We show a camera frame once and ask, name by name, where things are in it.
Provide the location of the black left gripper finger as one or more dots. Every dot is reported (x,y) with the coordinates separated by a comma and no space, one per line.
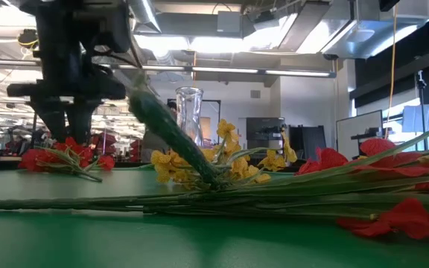
(82,119)
(52,117)

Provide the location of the red artificial flower bunch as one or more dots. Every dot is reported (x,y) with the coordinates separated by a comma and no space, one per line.
(408,219)
(76,150)

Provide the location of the yellow artificial flower bunch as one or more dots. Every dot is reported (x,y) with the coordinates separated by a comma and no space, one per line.
(164,160)

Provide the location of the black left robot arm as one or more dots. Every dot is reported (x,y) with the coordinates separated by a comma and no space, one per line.
(58,22)

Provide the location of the clear glass vase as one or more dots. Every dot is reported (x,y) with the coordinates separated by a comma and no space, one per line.
(189,111)

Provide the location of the green table mat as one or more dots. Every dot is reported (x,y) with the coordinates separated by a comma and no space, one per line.
(88,245)

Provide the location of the long ceiling light strip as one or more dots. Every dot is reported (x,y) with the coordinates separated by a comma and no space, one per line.
(222,69)

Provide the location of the black screen panel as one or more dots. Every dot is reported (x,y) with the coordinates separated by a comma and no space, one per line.
(311,141)

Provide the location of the white board panel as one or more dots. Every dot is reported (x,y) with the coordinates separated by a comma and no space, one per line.
(348,123)

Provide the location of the black tripod light stand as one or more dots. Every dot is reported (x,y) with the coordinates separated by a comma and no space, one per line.
(421,111)

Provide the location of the white softbox panel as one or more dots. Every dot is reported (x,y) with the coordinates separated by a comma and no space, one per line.
(423,117)

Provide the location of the silver air duct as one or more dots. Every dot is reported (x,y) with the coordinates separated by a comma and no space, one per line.
(378,33)

